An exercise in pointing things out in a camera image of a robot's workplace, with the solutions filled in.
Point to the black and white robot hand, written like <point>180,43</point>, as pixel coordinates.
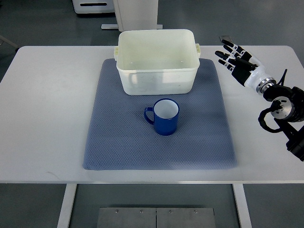
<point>244,66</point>

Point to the blue mug white inside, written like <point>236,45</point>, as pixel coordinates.
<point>163,116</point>

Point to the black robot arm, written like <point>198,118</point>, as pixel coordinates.
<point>287,106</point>

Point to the white plastic box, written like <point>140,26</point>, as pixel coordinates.
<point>157,62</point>

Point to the small grey floor plate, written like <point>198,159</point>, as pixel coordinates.
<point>227,38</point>

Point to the right white table leg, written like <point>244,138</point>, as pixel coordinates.
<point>241,204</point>

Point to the white table leg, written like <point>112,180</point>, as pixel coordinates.
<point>241,204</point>
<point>67,206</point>

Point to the blue textured mat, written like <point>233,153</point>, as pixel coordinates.
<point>119,137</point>

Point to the white cabinet with slot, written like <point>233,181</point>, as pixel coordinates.
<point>93,6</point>

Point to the grey bar at left edge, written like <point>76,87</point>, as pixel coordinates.
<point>8,42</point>

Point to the left white table leg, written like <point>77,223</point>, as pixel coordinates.
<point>67,206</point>

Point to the white pedestal column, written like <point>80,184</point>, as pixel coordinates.
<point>134,15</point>

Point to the grey metal base plate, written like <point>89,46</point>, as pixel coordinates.
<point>156,218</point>

